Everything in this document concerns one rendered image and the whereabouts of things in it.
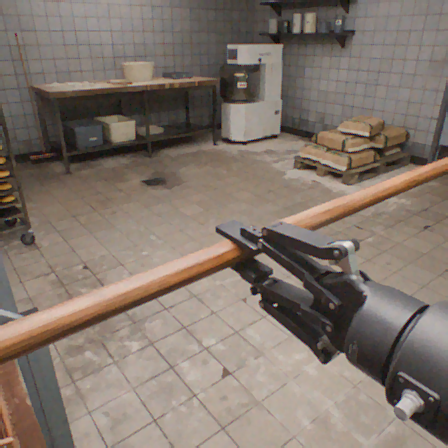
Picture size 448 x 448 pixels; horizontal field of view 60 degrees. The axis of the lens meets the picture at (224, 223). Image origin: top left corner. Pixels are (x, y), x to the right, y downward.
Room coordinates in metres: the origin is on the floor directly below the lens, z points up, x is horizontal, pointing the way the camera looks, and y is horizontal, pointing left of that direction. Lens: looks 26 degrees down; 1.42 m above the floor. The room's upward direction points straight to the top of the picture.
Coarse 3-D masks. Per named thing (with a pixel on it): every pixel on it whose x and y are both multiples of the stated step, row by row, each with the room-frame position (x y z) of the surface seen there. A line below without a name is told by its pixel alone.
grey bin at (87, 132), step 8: (80, 120) 4.91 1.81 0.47; (88, 120) 4.91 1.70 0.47; (64, 128) 4.77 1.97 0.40; (72, 128) 4.49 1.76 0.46; (80, 128) 4.49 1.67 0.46; (88, 128) 4.55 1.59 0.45; (96, 128) 4.61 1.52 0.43; (72, 136) 4.56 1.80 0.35; (80, 136) 4.50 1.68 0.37; (88, 136) 4.55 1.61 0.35; (96, 136) 4.61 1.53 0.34; (72, 144) 4.62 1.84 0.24; (80, 144) 4.49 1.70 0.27; (88, 144) 4.55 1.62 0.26; (96, 144) 4.61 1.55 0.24
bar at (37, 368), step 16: (0, 256) 0.94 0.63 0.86; (0, 272) 0.93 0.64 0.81; (0, 288) 0.93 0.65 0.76; (0, 304) 0.92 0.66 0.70; (0, 320) 0.53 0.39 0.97; (32, 352) 0.54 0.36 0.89; (48, 352) 0.56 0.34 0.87; (32, 368) 0.54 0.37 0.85; (48, 368) 0.56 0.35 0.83; (32, 384) 0.93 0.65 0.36; (48, 384) 0.55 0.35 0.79; (32, 400) 0.92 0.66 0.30; (48, 400) 0.55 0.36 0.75; (48, 416) 0.54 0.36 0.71; (64, 416) 0.56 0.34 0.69; (48, 432) 0.93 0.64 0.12; (64, 432) 0.55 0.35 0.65
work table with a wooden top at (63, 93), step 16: (160, 80) 5.29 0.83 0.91; (176, 80) 5.29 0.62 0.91; (192, 80) 5.29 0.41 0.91; (208, 80) 5.43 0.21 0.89; (48, 96) 4.25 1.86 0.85; (64, 96) 4.27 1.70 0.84; (80, 96) 4.41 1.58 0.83; (96, 96) 4.52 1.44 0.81; (112, 96) 4.64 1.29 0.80; (128, 96) 4.76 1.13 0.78; (144, 96) 4.88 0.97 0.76; (144, 112) 4.89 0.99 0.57; (176, 128) 5.57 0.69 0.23; (192, 128) 5.57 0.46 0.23; (208, 128) 5.57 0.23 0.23; (48, 144) 4.80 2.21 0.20; (64, 144) 4.25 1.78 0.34; (112, 144) 4.66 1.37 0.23; (128, 144) 4.73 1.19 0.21; (64, 160) 4.23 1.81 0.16
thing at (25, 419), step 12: (12, 372) 0.78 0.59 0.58; (12, 384) 0.74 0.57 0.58; (12, 396) 0.70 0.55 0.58; (24, 396) 0.70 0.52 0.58; (12, 408) 0.67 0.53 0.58; (24, 408) 0.67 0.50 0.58; (12, 420) 0.63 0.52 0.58; (24, 420) 0.63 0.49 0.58; (36, 420) 0.63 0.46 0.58; (24, 432) 0.60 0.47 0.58; (36, 432) 0.60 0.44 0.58; (24, 444) 0.57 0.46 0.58; (36, 444) 0.57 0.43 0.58
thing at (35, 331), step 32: (384, 192) 0.56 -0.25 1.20; (320, 224) 0.46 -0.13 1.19; (192, 256) 0.35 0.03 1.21; (224, 256) 0.36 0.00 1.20; (128, 288) 0.30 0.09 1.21; (160, 288) 0.31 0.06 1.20; (32, 320) 0.25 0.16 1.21; (64, 320) 0.26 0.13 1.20; (96, 320) 0.27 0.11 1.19; (0, 352) 0.22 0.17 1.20
